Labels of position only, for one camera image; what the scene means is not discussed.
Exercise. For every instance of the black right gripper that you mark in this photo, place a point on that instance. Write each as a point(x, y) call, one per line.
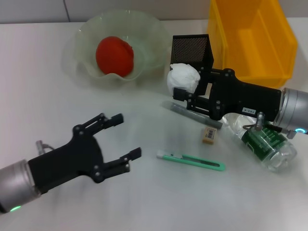
point(243, 96)

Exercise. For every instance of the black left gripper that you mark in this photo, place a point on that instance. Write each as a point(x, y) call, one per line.
point(69, 161)

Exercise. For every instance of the white paper ball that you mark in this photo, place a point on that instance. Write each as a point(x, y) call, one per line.
point(184, 77)

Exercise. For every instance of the orange fruit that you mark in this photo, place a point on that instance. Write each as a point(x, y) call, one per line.
point(115, 57)

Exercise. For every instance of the clear plastic water bottle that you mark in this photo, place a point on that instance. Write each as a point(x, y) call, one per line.
point(269, 149)

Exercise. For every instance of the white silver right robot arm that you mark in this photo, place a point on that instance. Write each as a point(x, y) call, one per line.
point(294, 110)

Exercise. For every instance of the grey marker pen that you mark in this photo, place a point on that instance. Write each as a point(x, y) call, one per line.
point(178, 109)

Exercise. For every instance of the black mesh pen holder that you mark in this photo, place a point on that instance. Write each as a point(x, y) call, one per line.
point(190, 50)

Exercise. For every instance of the beige eraser with label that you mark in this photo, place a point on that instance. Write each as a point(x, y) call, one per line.
point(209, 135)

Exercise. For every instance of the translucent green fruit bowl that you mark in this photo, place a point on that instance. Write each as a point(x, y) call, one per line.
point(149, 36)

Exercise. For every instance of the green utility knife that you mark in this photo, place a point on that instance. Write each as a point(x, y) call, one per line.
point(192, 161)

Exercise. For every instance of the yellow plastic storage bin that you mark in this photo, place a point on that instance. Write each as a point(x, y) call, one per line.
point(252, 48)

